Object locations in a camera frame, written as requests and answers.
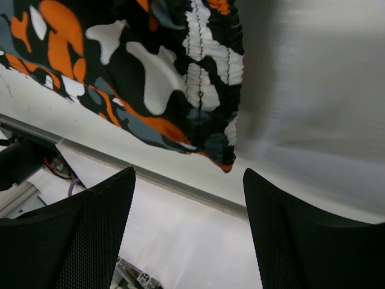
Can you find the orange camouflage shorts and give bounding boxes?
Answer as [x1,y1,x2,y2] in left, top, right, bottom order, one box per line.
[1,1,244,173]

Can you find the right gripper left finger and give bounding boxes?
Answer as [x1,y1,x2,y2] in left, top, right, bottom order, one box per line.
[1,167,135,288]

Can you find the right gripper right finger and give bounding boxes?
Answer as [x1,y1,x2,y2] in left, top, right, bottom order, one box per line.
[243,169,384,288]

